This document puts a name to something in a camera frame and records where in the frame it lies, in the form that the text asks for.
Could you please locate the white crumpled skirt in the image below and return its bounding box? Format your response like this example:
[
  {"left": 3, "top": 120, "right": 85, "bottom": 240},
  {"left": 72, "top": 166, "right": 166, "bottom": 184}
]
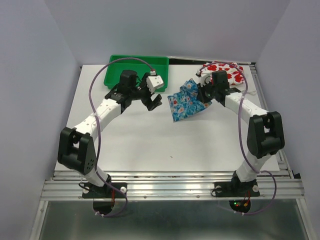
[{"left": 195, "top": 63, "right": 257, "bottom": 95}]

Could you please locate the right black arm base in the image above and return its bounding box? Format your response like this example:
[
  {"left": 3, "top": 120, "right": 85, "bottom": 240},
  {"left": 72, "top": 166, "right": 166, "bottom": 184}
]
[{"left": 211, "top": 179, "right": 260, "bottom": 198}]

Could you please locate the blue floral skirt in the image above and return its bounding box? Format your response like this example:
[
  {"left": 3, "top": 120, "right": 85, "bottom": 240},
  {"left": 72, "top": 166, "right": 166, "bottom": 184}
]
[{"left": 167, "top": 78, "right": 212, "bottom": 122}]

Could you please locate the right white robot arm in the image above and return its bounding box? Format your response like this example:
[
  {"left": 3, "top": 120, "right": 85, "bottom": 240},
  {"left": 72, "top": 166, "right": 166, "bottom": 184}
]
[{"left": 196, "top": 70, "right": 285, "bottom": 198}]

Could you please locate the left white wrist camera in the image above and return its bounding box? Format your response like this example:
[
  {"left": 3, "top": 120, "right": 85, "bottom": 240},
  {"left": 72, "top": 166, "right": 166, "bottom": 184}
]
[{"left": 146, "top": 75, "right": 165, "bottom": 94}]

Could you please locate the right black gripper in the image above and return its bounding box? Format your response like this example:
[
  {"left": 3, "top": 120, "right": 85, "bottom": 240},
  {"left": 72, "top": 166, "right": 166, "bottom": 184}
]
[{"left": 196, "top": 78, "right": 218, "bottom": 103}]

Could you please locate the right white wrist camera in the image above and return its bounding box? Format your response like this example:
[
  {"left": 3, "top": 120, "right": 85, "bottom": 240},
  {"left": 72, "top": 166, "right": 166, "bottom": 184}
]
[{"left": 196, "top": 68, "right": 212, "bottom": 87}]

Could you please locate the aluminium rail frame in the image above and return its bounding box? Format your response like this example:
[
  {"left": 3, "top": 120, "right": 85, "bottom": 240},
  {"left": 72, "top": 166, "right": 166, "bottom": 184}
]
[{"left": 31, "top": 60, "right": 318, "bottom": 240}]

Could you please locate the purple cable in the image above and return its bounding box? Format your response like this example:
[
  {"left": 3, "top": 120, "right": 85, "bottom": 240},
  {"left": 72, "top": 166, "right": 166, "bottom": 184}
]
[
  {"left": 196, "top": 61, "right": 277, "bottom": 216},
  {"left": 87, "top": 57, "right": 157, "bottom": 218}
]

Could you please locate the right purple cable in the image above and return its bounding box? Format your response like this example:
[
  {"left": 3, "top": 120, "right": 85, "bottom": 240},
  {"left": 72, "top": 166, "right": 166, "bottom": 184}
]
[{"left": 196, "top": 61, "right": 277, "bottom": 216}]

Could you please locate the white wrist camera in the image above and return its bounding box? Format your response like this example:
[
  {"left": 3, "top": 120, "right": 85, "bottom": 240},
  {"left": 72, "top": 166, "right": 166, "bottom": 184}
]
[
  {"left": 146, "top": 75, "right": 165, "bottom": 94},
  {"left": 196, "top": 68, "right": 212, "bottom": 87}
]

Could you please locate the green plastic tray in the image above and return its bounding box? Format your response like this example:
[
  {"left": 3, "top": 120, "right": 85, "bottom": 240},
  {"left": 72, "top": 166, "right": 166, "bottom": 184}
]
[{"left": 103, "top": 55, "right": 169, "bottom": 93}]

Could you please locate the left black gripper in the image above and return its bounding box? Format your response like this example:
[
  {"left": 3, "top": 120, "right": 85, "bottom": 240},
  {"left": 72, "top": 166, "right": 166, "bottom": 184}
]
[{"left": 130, "top": 73, "right": 162, "bottom": 111}]

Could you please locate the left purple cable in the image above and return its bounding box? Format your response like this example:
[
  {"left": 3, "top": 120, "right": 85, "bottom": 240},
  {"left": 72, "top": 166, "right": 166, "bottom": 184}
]
[{"left": 87, "top": 57, "right": 157, "bottom": 218}]

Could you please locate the red poppy white skirt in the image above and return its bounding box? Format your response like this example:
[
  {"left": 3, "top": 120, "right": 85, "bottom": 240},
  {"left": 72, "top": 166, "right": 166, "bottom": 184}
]
[{"left": 201, "top": 61, "right": 244, "bottom": 86}]

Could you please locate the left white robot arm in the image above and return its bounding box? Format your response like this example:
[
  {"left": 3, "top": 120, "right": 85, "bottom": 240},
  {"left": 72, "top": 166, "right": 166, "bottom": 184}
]
[{"left": 57, "top": 70, "right": 165, "bottom": 197}]

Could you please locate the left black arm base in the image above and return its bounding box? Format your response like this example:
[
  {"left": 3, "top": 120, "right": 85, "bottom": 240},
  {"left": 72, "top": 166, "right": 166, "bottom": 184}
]
[{"left": 78, "top": 182, "right": 127, "bottom": 199}]

